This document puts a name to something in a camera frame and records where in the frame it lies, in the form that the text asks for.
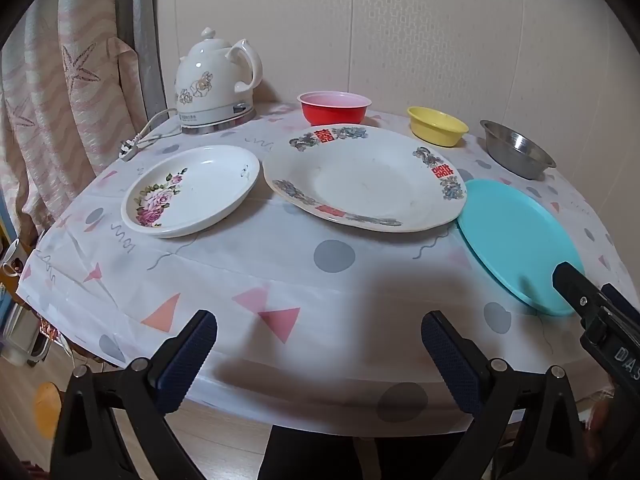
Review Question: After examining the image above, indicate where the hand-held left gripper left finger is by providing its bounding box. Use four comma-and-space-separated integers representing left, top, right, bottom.
47, 309, 219, 480

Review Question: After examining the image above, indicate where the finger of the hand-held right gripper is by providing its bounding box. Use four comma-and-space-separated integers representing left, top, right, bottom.
552, 261, 610, 322
600, 283, 640, 322

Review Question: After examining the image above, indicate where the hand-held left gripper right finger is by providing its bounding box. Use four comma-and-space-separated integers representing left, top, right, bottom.
421, 310, 601, 480

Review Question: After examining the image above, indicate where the teal plastic plate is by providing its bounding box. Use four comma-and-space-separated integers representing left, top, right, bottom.
457, 178, 586, 317

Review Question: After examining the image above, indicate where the stainless steel bowl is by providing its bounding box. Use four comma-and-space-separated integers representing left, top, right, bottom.
479, 120, 557, 180

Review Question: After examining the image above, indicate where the white rose print plate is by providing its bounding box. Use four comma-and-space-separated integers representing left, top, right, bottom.
121, 145, 262, 239

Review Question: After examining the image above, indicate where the large white red-print plate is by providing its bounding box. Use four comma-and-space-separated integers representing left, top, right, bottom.
262, 123, 468, 234

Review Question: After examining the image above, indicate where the yellow plastic bowl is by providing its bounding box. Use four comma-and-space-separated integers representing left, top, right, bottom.
406, 106, 470, 149

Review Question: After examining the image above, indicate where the red plastic bowl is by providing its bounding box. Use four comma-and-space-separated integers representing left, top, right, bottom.
298, 91, 373, 127

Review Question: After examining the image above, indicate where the white patterned tablecloth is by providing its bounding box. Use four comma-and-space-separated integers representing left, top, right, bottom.
16, 102, 640, 435

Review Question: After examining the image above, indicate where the orange round stool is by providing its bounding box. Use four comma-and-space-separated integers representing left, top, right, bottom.
32, 381, 64, 442

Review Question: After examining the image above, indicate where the silver kettle base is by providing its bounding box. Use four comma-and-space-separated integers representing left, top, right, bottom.
180, 107, 257, 136

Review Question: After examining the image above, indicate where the pink starfish curtain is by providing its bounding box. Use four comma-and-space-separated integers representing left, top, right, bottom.
0, 0, 151, 241

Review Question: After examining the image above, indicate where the white floral ceramic kettle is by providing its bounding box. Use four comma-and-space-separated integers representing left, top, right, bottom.
173, 27, 264, 128

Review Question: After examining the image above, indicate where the white power cord with plug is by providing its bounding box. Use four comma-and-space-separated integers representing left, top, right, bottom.
119, 109, 184, 162

